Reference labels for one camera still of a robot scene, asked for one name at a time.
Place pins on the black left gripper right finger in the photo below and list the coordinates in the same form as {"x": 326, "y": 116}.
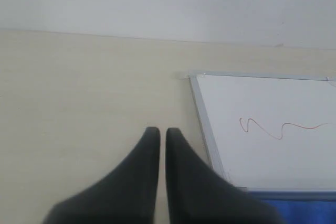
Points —
{"x": 196, "y": 194}

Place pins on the white board with aluminium frame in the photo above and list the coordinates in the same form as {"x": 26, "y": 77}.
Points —
{"x": 272, "y": 135}

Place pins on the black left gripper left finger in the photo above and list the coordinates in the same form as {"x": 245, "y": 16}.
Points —
{"x": 126, "y": 195}

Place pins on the blue cloth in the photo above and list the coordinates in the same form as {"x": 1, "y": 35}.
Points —
{"x": 322, "y": 212}

